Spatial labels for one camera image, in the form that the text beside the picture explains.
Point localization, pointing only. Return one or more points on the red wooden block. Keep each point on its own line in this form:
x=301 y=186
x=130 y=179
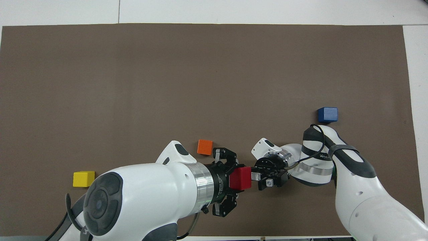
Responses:
x=240 y=178

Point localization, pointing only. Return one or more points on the brown paper mat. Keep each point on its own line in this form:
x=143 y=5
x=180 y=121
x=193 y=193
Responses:
x=200 y=83

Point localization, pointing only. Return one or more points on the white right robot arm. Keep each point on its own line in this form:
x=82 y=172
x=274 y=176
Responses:
x=361 y=194

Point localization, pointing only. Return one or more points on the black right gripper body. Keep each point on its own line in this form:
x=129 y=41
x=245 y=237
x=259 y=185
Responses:
x=274 y=169

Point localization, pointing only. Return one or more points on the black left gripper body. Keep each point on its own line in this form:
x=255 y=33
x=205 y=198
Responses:
x=219 y=182

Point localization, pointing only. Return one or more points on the blue wooden block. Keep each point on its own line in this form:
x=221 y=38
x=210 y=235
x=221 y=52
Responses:
x=327 y=114

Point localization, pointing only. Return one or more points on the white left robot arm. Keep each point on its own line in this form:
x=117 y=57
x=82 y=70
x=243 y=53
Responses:
x=143 y=197

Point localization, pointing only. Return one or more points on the yellow wooden block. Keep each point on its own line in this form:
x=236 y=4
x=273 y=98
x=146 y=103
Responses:
x=83 y=179

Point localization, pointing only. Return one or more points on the orange wooden block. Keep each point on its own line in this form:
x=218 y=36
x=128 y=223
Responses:
x=205 y=147

